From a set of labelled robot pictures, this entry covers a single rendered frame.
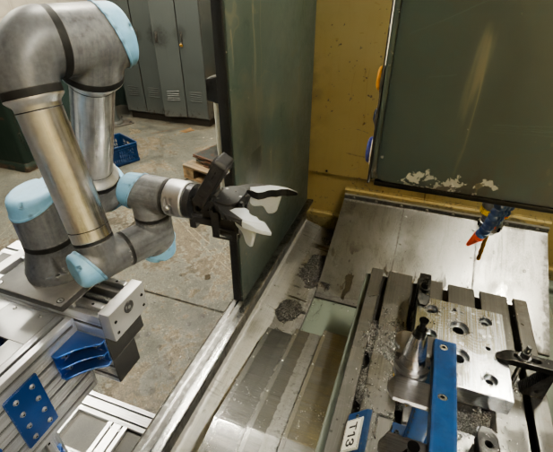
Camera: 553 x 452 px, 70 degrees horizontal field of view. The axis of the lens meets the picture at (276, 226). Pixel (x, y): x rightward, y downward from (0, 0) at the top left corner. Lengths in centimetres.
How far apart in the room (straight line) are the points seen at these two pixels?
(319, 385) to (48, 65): 106
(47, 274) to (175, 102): 470
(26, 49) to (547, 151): 71
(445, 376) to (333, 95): 134
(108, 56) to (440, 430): 82
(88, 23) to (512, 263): 172
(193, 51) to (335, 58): 370
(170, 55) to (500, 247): 452
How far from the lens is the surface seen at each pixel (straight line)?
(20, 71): 76
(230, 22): 109
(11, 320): 122
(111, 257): 83
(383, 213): 196
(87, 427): 202
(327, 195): 204
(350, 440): 101
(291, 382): 132
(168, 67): 556
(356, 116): 185
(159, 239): 87
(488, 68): 43
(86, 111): 90
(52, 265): 110
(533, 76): 43
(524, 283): 191
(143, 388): 231
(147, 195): 81
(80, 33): 79
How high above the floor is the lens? 182
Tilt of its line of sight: 33 degrees down
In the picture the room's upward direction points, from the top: straight up
